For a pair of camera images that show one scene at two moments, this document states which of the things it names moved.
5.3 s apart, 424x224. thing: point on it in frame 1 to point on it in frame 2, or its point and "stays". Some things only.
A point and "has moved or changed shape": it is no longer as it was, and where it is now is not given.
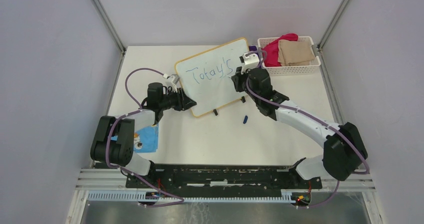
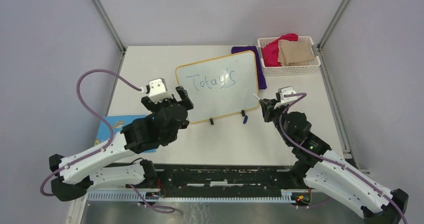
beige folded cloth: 293,53 stays
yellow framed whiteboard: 206,76 has moved or changed shape
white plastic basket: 310,69 stays
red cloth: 270,52 stays
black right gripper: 237,78 to 267,109
